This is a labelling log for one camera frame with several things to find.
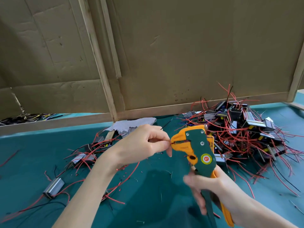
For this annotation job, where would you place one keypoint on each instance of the person's right hand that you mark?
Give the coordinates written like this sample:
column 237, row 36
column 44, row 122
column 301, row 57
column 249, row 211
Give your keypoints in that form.
column 221, row 190

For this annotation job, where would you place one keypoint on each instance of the person's left hand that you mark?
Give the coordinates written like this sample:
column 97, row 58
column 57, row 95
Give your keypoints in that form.
column 135, row 144

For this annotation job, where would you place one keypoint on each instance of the grey plastic bag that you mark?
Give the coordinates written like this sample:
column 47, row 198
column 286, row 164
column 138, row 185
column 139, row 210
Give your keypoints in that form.
column 129, row 125

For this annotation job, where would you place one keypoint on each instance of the person's left forearm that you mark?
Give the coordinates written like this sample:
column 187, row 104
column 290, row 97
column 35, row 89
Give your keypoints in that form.
column 83, row 199

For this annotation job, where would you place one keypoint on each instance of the person's right forearm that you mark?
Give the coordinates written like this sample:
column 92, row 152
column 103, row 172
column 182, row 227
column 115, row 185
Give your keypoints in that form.
column 270, row 218

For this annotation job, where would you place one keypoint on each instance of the thin wooden strip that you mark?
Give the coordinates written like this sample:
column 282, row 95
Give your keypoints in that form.
column 111, row 38

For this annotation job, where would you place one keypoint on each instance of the flat grey board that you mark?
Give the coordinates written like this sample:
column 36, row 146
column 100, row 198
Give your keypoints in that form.
column 299, row 103

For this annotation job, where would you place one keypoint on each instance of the smooth brown cardboard panel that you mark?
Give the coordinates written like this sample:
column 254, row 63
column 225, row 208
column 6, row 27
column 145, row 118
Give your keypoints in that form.
column 209, row 45

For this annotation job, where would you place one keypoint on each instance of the creased brown cardboard panel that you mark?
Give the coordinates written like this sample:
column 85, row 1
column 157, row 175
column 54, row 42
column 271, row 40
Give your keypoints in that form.
column 42, row 45

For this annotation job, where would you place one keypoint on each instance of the long wooden bottom rail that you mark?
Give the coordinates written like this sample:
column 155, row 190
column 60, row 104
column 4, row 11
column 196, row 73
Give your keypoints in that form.
column 204, row 105

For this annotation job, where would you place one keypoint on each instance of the short wooden bottom rail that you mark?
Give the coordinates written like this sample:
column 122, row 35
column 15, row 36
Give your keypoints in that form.
column 47, row 124

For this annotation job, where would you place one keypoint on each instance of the wide wooden post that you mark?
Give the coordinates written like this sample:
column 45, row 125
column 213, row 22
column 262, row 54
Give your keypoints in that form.
column 98, row 54

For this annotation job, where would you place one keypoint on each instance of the wooden corner post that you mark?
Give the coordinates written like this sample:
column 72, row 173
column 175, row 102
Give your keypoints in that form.
column 296, row 78

